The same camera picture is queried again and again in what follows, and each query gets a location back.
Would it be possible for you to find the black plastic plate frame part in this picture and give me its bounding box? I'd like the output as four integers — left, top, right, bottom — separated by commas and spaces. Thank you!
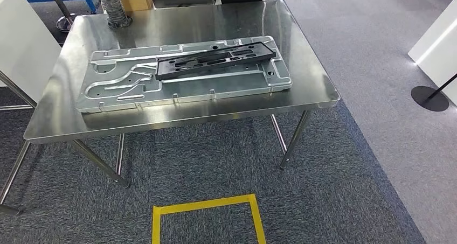
155, 41, 276, 81

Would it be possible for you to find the steel workbench table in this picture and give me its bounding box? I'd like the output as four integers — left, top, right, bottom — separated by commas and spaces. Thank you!
23, 0, 341, 189

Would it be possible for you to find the machined aluminium fixture plate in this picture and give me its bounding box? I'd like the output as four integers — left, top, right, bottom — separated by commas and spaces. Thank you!
75, 35, 294, 114

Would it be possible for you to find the chrome stanchion with round base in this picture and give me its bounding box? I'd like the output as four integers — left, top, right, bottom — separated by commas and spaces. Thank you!
46, 0, 79, 33

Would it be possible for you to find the black base stanchion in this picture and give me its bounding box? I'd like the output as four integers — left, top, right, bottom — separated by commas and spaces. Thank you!
410, 73, 457, 113

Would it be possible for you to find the white partition panel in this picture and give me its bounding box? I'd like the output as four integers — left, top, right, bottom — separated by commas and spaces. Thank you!
0, 0, 63, 104
408, 6, 457, 107

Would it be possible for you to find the steel side table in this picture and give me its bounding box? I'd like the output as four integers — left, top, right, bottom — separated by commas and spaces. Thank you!
0, 70, 38, 215

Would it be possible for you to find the grey ribbed flexible hose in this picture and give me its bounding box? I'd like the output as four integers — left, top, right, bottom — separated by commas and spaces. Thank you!
95, 0, 133, 30

